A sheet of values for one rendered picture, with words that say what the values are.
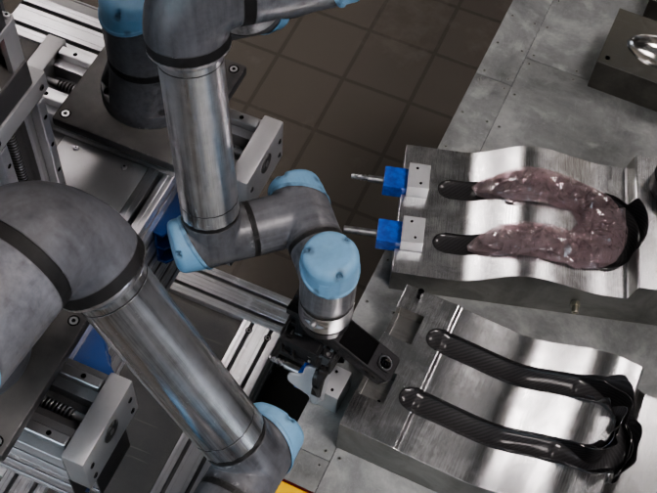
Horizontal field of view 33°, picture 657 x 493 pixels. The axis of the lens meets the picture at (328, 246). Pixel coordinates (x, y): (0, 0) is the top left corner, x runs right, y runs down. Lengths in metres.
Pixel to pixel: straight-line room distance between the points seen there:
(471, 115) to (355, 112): 1.04
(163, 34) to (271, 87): 1.92
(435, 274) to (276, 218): 0.43
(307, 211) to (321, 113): 1.62
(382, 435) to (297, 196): 0.38
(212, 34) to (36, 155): 0.49
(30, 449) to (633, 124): 1.22
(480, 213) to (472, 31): 1.51
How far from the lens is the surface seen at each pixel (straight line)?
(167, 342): 1.06
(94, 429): 1.52
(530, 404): 1.67
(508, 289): 1.80
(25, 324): 0.93
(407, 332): 1.73
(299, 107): 3.07
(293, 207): 1.45
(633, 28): 2.19
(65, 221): 0.95
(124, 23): 1.57
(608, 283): 1.83
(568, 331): 1.85
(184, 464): 2.31
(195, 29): 1.19
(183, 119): 1.28
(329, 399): 1.69
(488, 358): 1.71
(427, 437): 1.63
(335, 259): 1.38
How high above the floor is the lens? 2.38
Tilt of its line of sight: 58 degrees down
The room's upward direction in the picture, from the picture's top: 6 degrees clockwise
